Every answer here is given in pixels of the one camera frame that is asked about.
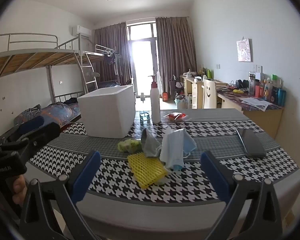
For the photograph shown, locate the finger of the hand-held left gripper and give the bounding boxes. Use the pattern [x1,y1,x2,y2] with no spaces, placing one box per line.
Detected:
[1,116,45,145]
[5,122,61,164]

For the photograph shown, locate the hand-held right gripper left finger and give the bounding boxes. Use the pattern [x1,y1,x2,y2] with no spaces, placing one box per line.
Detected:
[18,151,102,240]

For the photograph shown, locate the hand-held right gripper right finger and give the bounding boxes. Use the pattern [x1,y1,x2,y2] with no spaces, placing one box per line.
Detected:
[201,151,283,240]

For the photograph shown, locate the blue face mask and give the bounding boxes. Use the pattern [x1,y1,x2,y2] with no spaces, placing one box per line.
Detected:
[160,128,197,172]

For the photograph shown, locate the green plastic bag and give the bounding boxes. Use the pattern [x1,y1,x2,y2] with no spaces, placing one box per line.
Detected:
[117,139,142,154]

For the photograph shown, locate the yellow foam net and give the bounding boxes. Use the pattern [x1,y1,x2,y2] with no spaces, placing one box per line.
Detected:
[127,153,168,190]

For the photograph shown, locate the white foam box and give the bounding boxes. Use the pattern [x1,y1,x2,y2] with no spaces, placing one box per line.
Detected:
[77,85,136,138]

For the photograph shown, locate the grey cloth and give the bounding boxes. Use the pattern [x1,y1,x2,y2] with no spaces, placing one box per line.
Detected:
[140,128,163,158]

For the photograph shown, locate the person's left hand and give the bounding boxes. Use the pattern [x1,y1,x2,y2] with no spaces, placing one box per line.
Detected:
[12,174,29,205]

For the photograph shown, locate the grey purple blanket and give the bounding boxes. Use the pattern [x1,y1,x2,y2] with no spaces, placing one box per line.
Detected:
[14,104,42,127]

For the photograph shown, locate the blue plaid quilt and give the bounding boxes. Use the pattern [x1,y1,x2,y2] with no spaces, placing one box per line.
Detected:
[38,102,80,128]

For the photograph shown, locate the houndstooth tablecloth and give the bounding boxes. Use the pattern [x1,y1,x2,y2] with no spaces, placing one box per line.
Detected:
[30,108,300,204]

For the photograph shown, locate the black phone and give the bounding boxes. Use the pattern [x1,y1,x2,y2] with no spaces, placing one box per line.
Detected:
[236,128,267,158]

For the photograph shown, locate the red snack packet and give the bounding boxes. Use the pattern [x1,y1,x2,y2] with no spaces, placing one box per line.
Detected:
[164,112,190,122]

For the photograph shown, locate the grey metal bunk bed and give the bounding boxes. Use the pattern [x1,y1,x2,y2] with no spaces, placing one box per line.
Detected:
[0,33,98,140]
[82,44,134,90]

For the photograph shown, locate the wooden desk patterned cover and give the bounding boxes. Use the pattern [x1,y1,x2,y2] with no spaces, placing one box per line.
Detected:
[216,85,285,139]

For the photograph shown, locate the white waste bin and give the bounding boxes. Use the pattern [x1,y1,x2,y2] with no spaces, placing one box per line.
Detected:
[174,97,188,109]

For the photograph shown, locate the white papers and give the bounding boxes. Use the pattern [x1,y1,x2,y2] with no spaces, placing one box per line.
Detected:
[240,97,273,112]

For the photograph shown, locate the blue spray bottle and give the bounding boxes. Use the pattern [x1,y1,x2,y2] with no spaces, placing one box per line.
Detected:
[139,92,152,124]

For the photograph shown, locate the dark blue bedding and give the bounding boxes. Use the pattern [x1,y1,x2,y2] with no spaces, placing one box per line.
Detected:
[99,79,120,88]

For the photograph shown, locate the white pump bottle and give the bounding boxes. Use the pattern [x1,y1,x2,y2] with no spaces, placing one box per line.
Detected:
[148,75,161,124]

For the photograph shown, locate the clear water bottle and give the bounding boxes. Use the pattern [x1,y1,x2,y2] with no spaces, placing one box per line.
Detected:
[248,72,256,94]

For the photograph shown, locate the dark hanging clothes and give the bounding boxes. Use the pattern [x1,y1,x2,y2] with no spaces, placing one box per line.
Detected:
[102,51,119,75]

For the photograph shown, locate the teal bottle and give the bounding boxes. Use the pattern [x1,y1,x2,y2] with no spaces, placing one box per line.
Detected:
[277,89,286,107]

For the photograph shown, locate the white air conditioner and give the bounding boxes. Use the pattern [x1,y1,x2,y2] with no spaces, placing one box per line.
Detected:
[71,25,92,37]

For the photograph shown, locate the grey brown curtain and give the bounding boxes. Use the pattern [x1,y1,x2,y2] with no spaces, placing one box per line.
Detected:
[155,17,198,93]
[94,22,130,85]

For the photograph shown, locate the glass balcony door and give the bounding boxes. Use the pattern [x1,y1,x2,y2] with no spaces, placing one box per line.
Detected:
[127,22,157,94]

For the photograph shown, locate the black metal frame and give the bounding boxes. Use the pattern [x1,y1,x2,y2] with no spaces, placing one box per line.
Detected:
[169,75,184,95]

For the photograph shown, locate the pink wall poster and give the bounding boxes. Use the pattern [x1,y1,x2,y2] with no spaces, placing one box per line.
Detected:
[236,38,253,62]

